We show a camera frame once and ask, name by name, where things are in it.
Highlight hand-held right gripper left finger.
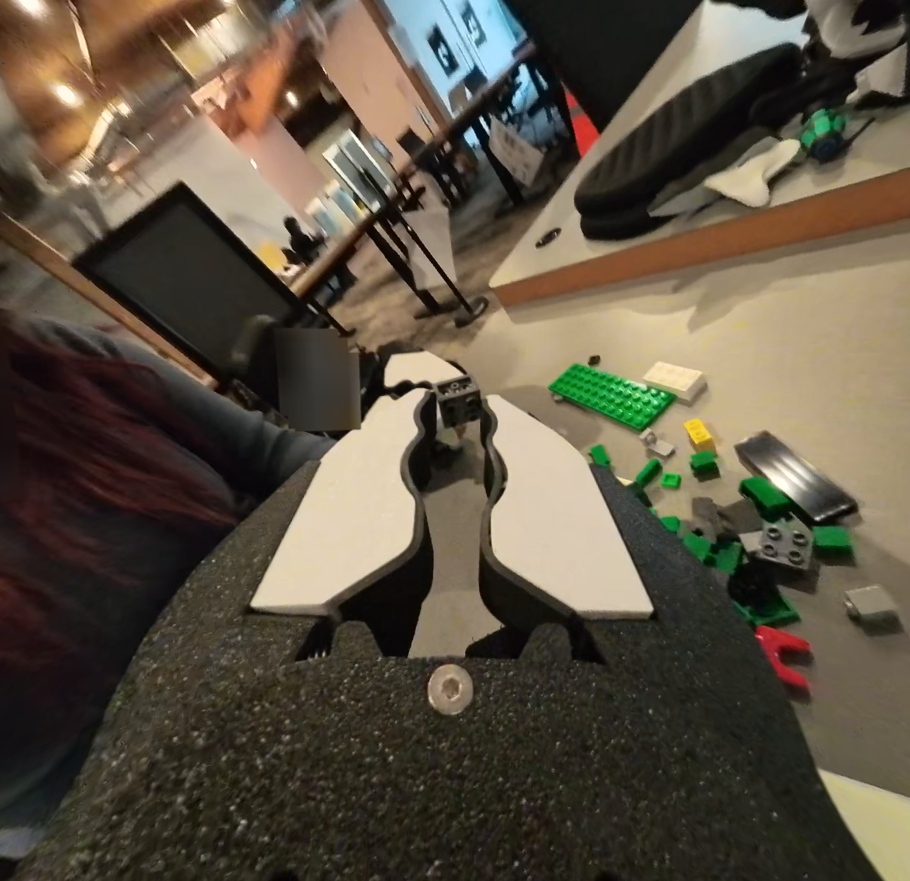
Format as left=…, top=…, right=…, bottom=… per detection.
left=249, top=391, right=436, bottom=658

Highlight pile of small toy bricks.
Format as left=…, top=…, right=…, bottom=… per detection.
left=586, top=426, right=857, bottom=629

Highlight grey studded flat brick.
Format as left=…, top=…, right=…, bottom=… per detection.
left=738, top=520, right=817, bottom=572

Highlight black textured case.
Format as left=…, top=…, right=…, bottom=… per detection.
left=572, top=42, right=808, bottom=242

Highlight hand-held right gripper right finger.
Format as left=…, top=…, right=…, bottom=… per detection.
left=480, top=394, right=655, bottom=662

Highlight black straps with white parts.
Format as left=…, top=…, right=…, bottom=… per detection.
left=700, top=0, right=910, bottom=207

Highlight pale green instruction booklet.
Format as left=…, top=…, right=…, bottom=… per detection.
left=818, top=767, right=910, bottom=881

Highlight dark grey square brick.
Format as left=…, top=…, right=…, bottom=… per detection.
left=435, top=373, right=483, bottom=428

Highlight large green studded plate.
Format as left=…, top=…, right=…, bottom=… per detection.
left=547, top=362, right=678, bottom=434

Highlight white studded plate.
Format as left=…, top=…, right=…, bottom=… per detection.
left=642, top=360, right=709, bottom=406

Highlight long wooden table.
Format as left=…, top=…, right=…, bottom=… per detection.
left=288, top=42, right=563, bottom=335

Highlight person's upper body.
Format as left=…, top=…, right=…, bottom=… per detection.
left=0, top=305, right=246, bottom=836

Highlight black framed screen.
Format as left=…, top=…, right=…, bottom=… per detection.
left=71, top=181, right=315, bottom=386

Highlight black curved long piece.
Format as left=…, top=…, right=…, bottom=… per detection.
left=732, top=430, right=860, bottom=528

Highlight grey desk with wooden edge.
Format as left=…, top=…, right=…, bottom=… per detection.
left=489, top=0, right=910, bottom=309

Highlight green and black tool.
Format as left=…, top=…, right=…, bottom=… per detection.
left=800, top=108, right=850, bottom=163

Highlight large black panel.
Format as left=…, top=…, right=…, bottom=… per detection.
left=487, top=0, right=706, bottom=137

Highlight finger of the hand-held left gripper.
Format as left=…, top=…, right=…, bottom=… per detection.
left=382, top=351, right=464, bottom=396

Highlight light grey brick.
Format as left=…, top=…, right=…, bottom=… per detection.
left=843, top=584, right=898, bottom=625

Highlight red claw brick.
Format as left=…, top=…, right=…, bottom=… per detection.
left=752, top=624, right=813, bottom=703

